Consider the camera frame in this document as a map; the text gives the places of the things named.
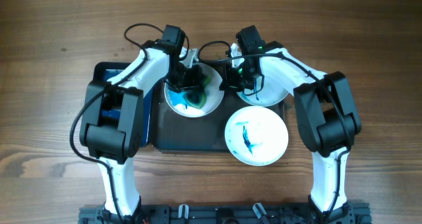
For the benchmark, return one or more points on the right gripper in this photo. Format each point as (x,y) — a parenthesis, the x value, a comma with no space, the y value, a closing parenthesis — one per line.
(235,80)

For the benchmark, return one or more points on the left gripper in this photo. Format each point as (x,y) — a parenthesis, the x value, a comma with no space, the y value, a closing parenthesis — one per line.
(194,74)

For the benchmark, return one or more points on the green yellow sponge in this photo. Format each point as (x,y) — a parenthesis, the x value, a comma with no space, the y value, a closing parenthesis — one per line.
(197,97)

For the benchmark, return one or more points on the white plate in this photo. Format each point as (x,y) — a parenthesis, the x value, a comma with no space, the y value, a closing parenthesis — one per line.
(214,96)
(256,136)
(266,92)

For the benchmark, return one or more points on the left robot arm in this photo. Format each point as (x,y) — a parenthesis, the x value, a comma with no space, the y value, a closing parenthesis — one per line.
(112,118)

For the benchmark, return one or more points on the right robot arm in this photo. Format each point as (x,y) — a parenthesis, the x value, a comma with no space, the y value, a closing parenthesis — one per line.
(327,118)

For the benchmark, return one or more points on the large dark serving tray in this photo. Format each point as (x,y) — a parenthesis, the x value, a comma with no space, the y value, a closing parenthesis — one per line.
(171,132)

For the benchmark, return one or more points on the small black water tray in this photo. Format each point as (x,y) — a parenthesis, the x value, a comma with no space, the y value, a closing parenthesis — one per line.
(106,70)

